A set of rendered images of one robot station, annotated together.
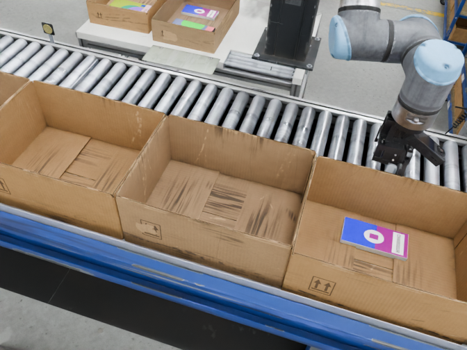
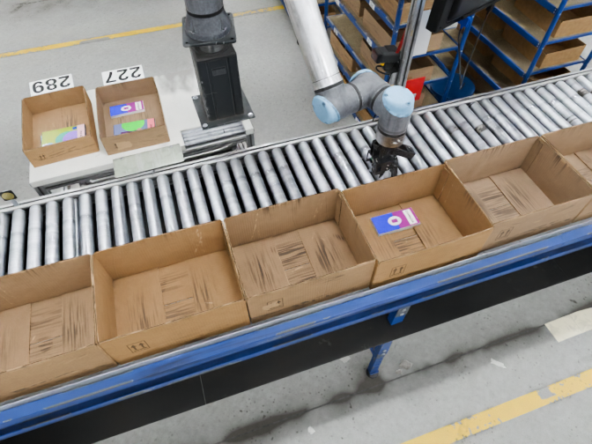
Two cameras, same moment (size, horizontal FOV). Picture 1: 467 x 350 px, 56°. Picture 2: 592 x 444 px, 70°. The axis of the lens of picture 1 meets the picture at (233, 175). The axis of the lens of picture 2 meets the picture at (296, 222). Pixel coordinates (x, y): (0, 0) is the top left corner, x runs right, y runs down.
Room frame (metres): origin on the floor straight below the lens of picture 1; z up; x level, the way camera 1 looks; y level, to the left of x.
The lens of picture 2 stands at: (0.07, 0.40, 2.10)
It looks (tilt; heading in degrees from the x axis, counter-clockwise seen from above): 54 degrees down; 328
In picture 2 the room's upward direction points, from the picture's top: straight up
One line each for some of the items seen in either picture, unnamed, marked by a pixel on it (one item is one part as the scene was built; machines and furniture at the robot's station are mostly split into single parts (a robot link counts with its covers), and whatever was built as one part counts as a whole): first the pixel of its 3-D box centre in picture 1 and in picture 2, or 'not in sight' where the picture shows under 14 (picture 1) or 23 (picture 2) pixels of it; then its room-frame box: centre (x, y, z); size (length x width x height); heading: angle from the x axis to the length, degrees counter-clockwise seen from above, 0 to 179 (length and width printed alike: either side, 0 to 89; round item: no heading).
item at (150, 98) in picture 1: (140, 114); (154, 225); (1.23, 0.36, 0.72); 0.52 x 0.05 x 0.05; 167
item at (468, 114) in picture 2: not in sight; (489, 138); (0.87, -1.16, 0.72); 0.52 x 0.05 x 0.05; 167
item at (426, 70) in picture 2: not in sight; (395, 58); (1.76, -1.37, 0.59); 0.40 x 0.30 x 0.10; 164
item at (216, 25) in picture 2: not in sight; (206, 16); (1.72, -0.19, 1.21); 0.19 x 0.19 x 0.10
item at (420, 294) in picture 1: (383, 245); (410, 224); (0.58, -0.35, 0.96); 0.39 x 0.29 x 0.17; 77
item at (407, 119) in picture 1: (414, 112); (391, 135); (0.77, -0.38, 1.20); 0.10 x 0.09 x 0.05; 167
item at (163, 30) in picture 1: (198, 15); (131, 114); (1.84, 0.22, 0.80); 0.38 x 0.28 x 0.10; 167
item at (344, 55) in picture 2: not in sight; (359, 47); (2.24, -1.48, 0.39); 0.40 x 0.30 x 0.10; 167
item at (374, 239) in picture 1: (374, 238); (395, 221); (0.64, -0.36, 0.89); 0.16 x 0.07 x 0.02; 76
